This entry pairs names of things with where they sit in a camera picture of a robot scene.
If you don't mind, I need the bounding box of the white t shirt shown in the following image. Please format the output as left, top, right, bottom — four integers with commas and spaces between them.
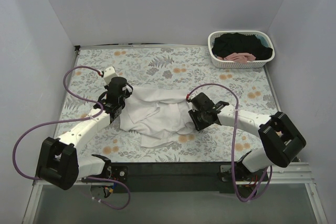
120, 86, 196, 148

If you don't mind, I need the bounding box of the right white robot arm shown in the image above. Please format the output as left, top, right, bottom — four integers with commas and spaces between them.
186, 92, 307, 181

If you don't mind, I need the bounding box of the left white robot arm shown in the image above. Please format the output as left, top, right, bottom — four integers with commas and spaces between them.
36, 77, 133, 190

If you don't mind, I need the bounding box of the floral table mat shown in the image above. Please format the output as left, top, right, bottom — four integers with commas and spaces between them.
61, 46, 278, 162

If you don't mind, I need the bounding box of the white plastic laundry basket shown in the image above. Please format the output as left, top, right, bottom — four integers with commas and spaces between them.
207, 30, 275, 69

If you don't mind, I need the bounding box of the pink garment in basket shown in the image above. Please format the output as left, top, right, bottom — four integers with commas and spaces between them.
216, 52, 256, 64

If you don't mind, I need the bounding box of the black garment in basket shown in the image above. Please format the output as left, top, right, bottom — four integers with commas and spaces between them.
212, 33, 273, 60

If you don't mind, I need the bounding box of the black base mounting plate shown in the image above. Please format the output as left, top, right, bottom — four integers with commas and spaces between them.
96, 162, 234, 194

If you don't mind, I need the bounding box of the blue garment in basket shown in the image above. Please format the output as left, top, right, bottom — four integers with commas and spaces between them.
257, 36, 269, 47

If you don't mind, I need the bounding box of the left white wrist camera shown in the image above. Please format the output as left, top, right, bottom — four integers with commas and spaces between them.
101, 66, 118, 84

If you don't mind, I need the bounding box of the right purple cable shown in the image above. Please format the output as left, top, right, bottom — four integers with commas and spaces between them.
186, 83, 274, 203

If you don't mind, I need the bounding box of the purple cable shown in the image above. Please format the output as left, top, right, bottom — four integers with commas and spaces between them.
13, 66, 131, 210
186, 83, 274, 203

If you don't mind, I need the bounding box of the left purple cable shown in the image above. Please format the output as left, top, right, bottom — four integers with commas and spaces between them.
13, 66, 131, 210

